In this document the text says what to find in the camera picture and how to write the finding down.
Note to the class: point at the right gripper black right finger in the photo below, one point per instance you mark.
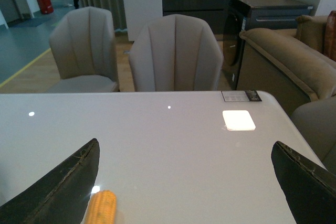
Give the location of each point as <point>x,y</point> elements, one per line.
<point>309,189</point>

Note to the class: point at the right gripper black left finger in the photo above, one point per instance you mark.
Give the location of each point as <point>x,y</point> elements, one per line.
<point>62,195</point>

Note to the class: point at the yellow corn cob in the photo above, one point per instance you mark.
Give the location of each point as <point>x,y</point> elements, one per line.
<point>102,208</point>

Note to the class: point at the grey armchair at right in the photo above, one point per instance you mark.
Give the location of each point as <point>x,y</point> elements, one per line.
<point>316,123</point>

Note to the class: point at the product label sticker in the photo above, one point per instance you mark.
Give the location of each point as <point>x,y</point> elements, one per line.
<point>241,96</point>

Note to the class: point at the olive green sofa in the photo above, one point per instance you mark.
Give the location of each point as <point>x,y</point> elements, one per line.
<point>290,64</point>

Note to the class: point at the red brown cushion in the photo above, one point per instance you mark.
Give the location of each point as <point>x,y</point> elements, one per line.
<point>329,37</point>

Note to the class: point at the left beige upholstered chair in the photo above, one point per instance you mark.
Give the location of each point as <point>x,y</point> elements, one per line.
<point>83,47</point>

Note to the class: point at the beige upholstered chair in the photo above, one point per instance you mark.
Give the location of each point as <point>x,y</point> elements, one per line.
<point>176,53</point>
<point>83,47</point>

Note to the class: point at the black washing machine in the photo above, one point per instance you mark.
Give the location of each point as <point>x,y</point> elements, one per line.
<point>249,14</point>

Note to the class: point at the right beige upholstered chair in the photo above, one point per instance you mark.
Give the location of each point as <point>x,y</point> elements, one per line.
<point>176,53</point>

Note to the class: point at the red bin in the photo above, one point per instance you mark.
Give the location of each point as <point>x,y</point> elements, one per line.
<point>45,6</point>

